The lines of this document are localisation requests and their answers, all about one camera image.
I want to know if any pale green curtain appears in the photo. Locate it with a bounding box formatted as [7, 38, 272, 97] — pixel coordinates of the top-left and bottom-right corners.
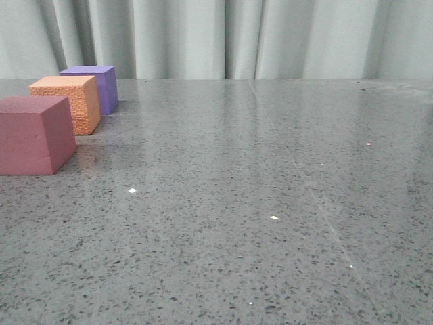
[1, 1, 432, 79]

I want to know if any purple foam cube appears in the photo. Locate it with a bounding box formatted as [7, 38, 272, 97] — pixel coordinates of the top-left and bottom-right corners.
[60, 65, 119, 116]

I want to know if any orange foam cube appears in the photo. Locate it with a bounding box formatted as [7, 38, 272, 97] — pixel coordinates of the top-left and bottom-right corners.
[29, 75, 101, 135]

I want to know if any red foam cube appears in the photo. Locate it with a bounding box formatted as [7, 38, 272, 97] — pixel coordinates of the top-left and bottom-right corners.
[1, 96, 76, 175]

